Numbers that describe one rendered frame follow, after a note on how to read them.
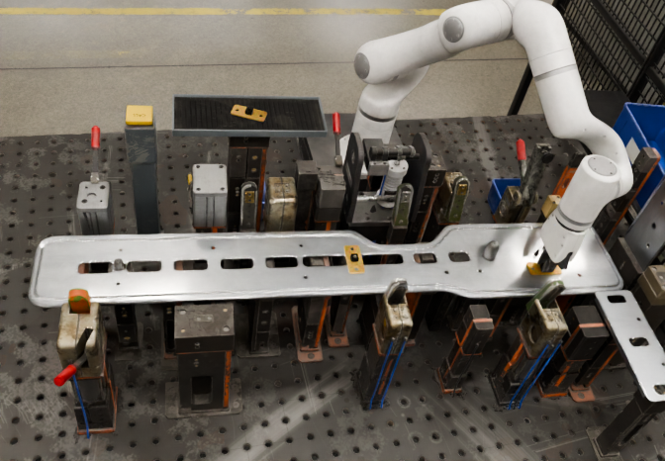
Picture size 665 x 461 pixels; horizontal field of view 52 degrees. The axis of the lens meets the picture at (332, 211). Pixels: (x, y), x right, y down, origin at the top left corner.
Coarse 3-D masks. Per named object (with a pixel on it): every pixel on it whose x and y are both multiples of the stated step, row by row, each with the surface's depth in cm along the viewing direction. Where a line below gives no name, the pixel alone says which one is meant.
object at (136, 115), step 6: (132, 108) 162; (138, 108) 163; (144, 108) 163; (150, 108) 163; (132, 114) 161; (138, 114) 161; (144, 114) 162; (150, 114) 162; (126, 120) 159; (132, 120) 160; (138, 120) 160; (144, 120) 160; (150, 120) 160
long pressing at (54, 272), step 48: (48, 240) 152; (96, 240) 154; (144, 240) 156; (192, 240) 158; (240, 240) 160; (288, 240) 162; (336, 240) 164; (432, 240) 168; (480, 240) 171; (528, 240) 173; (48, 288) 144; (96, 288) 145; (144, 288) 147; (192, 288) 149; (240, 288) 150; (288, 288) 152; (336, 288) 154; (384, 288) 156; (432, 288) 158; (480, 288) 160; (528, 288) 162; (576, 288) 164
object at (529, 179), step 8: (536, 144) 165; (544, 144) 166; (536, 152) 165; (544, 152) 165; (536, 160) 167; (544, 160) 164; (528, 168) 169; (536, 168) 170; (528, 176) 170; (536, 176) 171; (528, 184) 172; (536, 184) 172; (528, 200) 175
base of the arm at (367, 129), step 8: (360, 120) 203; (368, 120) 201; (392, 120) 202; (352, 128) 210; (360, 128) 205; (368, 128) 203; (376, 128) 202; (384, 128) 203; (392, 128) 206; (360, 136) 206; (368, 136) 205; (376, 136) 204; (384, 136) 205; (344, 144) 218; (344, 152) 215
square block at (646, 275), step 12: (648, 276) 164; (660, 276) 162; (636, 288) 169; (648, 288) 164; (660, 288) 160; (624, 300) 174; (636, 300) 169; (648, 300) 164; (660, 300) 162; (648, 312) 166; (660, 312) 167; (612, 360) 182
